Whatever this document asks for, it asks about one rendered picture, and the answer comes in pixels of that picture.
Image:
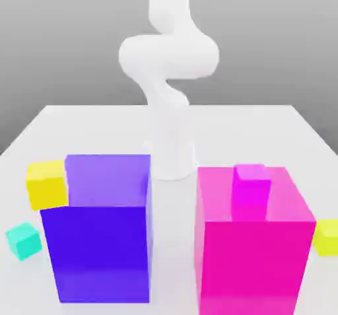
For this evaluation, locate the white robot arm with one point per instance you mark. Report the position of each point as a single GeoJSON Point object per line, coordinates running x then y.
{"type": "Point", "coordinates": [169, 56]}

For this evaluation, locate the small magenta cube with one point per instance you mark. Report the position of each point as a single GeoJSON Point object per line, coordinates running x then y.
{"type": "Point", "coordinates": [250, 196]}

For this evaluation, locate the small turquoise cube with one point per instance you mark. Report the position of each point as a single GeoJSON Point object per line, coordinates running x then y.
{"type": "Point", "coordinates": [25, 242]}

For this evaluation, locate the small lime yellow cube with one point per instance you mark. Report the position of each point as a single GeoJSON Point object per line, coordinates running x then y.
{"type": "Point", "coordinates": [327, 237]}

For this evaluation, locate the large purple box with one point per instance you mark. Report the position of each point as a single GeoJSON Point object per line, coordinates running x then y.
{"type": "Point", "coordinates": [100, 241]}

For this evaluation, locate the large pink box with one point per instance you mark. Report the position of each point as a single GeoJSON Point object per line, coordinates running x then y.
{"type": "Point", "coordinates": [253, 262]}

